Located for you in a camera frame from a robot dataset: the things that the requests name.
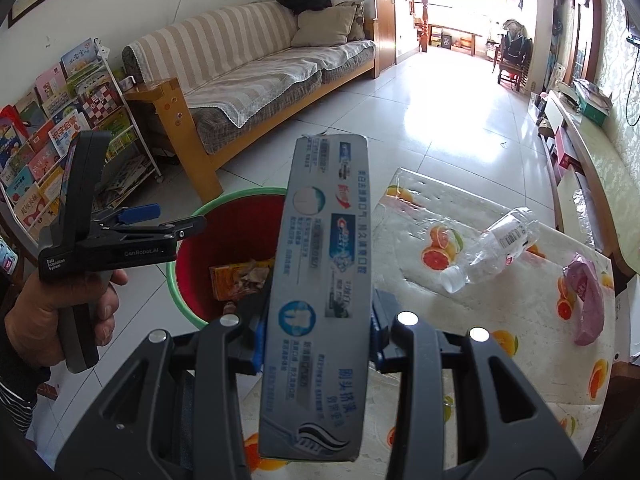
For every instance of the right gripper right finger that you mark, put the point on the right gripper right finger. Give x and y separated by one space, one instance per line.
465 409

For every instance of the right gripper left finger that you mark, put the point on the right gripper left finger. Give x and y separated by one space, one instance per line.
172 409

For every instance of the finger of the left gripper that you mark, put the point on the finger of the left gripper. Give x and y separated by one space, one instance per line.
127 216
174 230

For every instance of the orange plastic bag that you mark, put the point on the orange plastic bag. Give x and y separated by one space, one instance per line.
235 281

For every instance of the blue toothpaste box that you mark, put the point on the blue toothpaste box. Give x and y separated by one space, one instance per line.
315 373

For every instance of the clear plastic bottle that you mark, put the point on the clear plastic bottle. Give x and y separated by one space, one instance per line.
496 248

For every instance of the pink plastic bag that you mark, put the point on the pink plastic bag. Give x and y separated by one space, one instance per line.
581 279

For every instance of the green red trash bin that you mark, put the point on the green red trash bin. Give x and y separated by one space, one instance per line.
240 227

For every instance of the left hand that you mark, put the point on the left hand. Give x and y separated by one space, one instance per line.
32 324

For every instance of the book rack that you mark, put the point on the book rack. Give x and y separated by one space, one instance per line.
81 92

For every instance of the fruit print tablecloth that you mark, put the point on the fruit print tablecloth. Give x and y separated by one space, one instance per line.
419 228

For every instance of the striped wooden sofa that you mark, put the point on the striped wooden sofa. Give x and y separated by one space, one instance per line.
210 86

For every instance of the white cardboard box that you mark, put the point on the white cardboard box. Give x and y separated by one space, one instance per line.
627 324

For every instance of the long tv cabinet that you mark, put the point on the long tv cabinet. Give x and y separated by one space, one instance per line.
595 199

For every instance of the beige cushion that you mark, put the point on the beige cushion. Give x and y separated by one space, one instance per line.
327 28

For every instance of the green box on cabinet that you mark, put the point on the green box on cabinet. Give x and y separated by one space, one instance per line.
593 110

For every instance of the wooden table far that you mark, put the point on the wooden table far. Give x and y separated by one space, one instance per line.
451 38

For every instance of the wooden chair with clothes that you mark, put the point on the wooden chair with clothes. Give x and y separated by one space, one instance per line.
513 54

